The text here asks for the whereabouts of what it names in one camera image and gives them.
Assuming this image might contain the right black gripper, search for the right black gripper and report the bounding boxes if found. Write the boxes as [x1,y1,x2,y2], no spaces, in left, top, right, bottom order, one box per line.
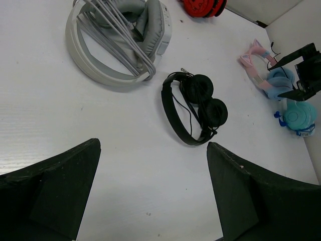
[268,43,320,101]

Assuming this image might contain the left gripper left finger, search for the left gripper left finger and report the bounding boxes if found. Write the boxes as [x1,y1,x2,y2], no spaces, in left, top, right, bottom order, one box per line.
[1,138,101,240]

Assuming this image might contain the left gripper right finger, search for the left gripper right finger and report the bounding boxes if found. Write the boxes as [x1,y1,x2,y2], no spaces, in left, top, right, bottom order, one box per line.
[207,142,320,240]

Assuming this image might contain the pink blue cat-ear headphones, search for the pink blue cat-ear headphones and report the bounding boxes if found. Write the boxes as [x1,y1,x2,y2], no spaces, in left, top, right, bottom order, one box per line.
[239,39,295,101]

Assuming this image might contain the teal headphones in bag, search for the teal headphones in bag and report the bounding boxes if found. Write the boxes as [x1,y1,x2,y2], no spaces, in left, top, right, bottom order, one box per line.
[274,99,317,138]

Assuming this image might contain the small black headphones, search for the small black headphones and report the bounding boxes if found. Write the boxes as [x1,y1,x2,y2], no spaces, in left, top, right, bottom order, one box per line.
[161,71,228,146]

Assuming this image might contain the red headphones at back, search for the red headphones at back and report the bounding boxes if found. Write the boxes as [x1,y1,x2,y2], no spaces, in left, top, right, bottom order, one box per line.
[180,0,227,18]

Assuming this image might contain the grey white headphones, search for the grey white headphones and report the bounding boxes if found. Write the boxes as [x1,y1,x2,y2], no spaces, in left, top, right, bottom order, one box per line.
[65,1,172,87]

